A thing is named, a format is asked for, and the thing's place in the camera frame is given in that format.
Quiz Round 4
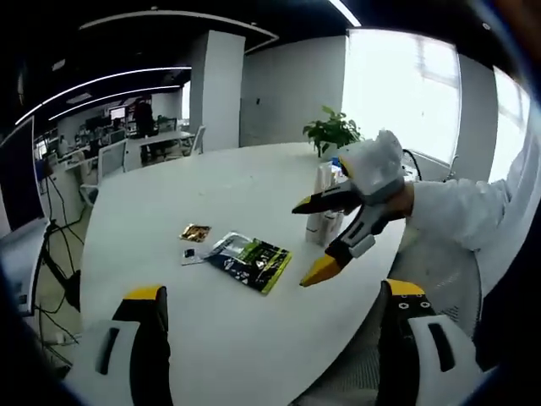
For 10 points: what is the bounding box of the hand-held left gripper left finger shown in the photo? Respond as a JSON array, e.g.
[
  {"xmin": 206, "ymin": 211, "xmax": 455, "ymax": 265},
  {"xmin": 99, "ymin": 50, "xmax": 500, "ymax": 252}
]
[{"xmin": 67, "ymin": 285, "xmax": 172, "ymax": 406}]

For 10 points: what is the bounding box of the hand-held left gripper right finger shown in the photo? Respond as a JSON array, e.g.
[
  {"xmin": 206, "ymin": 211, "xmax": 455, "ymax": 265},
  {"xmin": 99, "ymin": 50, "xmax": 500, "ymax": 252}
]
[{"xmin": 377, "ymin": 278, "xmax": 487, "ymax": 406}]

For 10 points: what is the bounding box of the white red-banded skincare bottle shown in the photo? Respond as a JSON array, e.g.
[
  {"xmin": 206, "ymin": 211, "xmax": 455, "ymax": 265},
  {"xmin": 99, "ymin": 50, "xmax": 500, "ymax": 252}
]
[{"xmin": 304, "ymin": 163, "xmax": 339, "ymax": 245}]

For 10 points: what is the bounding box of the green black skincare packet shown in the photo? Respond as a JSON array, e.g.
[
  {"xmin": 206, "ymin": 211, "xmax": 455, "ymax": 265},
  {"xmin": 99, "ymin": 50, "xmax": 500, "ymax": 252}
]
[{"xmin": 206, "ymin": 231, "xmax": 293, "ymax": 296}]

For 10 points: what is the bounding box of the small skincare sample sachet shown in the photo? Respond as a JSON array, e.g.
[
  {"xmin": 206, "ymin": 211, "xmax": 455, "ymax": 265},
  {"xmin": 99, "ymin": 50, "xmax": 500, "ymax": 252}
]
[{"xmin": 181, "ymin": 247, "xmax": 212, "ymax": 266}]

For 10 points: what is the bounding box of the gold foil skincare sachet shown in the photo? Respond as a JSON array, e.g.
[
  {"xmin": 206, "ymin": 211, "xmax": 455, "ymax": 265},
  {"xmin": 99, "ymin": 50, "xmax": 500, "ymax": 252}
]
[{"xmin": 178, "ymin": 222, "xmax": 212, "ymax": 242}]

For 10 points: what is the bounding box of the person's right hand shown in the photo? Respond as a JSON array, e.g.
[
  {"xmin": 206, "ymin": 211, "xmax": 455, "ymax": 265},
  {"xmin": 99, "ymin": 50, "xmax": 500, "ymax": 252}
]
[{"xmin": 391, "ymin": 182, "xmax": 418, "ymax": 220}]

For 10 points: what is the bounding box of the potted green plant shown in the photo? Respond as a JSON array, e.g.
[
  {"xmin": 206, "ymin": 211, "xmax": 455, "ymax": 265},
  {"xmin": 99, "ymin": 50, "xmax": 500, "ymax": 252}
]
[{"xmin": 303, "ymin": 105, "xmax": 364, "ymax": 157}]

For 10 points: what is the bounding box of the white mesh office chair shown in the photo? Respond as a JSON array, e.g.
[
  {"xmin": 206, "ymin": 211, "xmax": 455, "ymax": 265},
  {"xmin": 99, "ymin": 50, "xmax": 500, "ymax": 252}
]
[{"xmin": 295, "ymin": 236, "xmax": 487, "ymax": 406}]

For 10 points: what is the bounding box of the black laptop stand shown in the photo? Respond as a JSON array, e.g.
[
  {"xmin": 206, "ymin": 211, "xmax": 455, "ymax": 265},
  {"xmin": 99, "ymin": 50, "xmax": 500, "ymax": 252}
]
[{"xmin": 36, "ymin": 219, "xmax": 82, "ymax": 314}]

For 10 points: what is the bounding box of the bright window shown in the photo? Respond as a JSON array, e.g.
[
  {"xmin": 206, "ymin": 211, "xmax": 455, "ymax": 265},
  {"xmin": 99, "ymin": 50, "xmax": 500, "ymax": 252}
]
[{"xmin": 342, "ymin": 27, "xmax": 462, "ymax": 166}]

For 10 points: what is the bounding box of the short ceiling light bar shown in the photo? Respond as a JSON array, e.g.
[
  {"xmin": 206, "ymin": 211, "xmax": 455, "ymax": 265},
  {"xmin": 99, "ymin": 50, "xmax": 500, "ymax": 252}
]
[{"xmin": 327, "ymin": 0, "xmax": 363, "ymax": 26}]

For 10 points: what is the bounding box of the white office desk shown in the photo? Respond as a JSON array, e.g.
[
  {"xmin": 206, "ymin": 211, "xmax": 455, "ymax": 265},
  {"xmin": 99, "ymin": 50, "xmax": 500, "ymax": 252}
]
[{"xmin": 125, "ymin": 129, "xmax": 196, "ymax": 164}]

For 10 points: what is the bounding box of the long ceiling light strip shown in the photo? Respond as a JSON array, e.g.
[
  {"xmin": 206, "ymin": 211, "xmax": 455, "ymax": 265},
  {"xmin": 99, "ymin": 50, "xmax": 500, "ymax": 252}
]
[{"xmin": 14, "ymin": 64, "xmax": 192, "ymax": 126}]

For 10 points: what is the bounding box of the curved white ceiling trim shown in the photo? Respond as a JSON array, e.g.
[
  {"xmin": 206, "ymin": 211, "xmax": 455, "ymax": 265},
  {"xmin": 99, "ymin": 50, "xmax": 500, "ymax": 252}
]
[{"xmin": 78, "ymin": 10, "xmax": 280, "ymax": 54}]

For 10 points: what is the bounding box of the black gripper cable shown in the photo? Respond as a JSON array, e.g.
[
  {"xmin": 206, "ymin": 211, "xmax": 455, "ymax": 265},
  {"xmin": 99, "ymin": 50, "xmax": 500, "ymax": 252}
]
[{"xmin": 402, "ymin": 147, "xmax": 424, "ymax": 184}]

